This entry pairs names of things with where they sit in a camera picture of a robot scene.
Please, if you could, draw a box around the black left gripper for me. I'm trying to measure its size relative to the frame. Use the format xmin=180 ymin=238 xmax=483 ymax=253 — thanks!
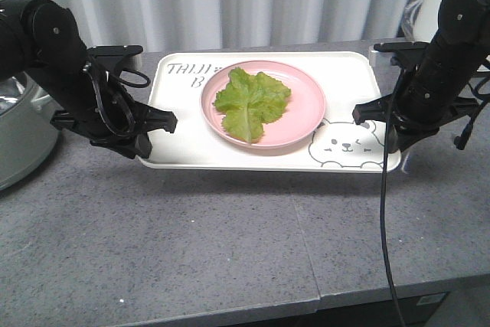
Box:
xmin=51 ymin=100 xmax=178 ymax=159

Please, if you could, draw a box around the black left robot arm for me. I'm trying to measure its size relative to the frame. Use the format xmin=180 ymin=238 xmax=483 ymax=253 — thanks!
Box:
xmin=1 ymin=0 xmax=178 ymax=159

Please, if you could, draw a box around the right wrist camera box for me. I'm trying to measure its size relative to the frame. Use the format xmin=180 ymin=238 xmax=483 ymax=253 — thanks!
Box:
xmin=368 ymin=41 xmax=428 ymax=69

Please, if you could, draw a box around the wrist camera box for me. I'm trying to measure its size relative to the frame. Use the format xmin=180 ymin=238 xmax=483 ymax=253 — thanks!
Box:
xmin=368 ymin=41 xmax=428 ymax=69
xmin=87 ymin=45 xmax=144 ymax=74

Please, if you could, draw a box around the pink round plate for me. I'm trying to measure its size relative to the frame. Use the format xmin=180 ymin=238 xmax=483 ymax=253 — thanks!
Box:
xmin=200 ymin=60 xmax=326 ymax=150

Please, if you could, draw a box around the cream bear serving tray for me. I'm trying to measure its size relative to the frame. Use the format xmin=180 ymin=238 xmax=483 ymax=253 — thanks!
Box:
xmin=144 ymin=51 xmax=401 ymax=173

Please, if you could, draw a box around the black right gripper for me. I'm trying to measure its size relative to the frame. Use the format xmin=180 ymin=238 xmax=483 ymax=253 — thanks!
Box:
xmin=352 ymin=96 xmax=478 ymax=152

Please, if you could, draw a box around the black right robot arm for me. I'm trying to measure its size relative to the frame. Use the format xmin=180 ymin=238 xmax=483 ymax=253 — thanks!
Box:
xmin=352 ymin=0 xmax=489 ymax=152

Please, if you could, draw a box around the black drawer sterilizer cabinet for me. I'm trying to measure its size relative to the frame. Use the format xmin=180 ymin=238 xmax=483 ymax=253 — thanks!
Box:
xmin=312 ymin=286 xmax=489 ymax=326

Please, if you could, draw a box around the pale green electric cooking pot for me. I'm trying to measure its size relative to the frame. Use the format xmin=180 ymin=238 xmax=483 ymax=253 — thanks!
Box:
xmin=1 ymin=73 xmax=59 ymax=190

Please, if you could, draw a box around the black hanging cable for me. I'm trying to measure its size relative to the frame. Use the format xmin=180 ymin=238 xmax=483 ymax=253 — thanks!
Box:
xmin=378 ymin=66 xmax=407 ymax=327

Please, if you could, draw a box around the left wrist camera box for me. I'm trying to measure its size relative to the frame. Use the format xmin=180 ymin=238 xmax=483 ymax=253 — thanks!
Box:
xmin=87 ymin=45 xmax=144 ymax=74

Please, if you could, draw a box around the green lettuce leaf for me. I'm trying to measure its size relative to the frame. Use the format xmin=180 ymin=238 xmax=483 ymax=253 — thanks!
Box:
xmin=214 ymin=67 xmax=292 ymax=144

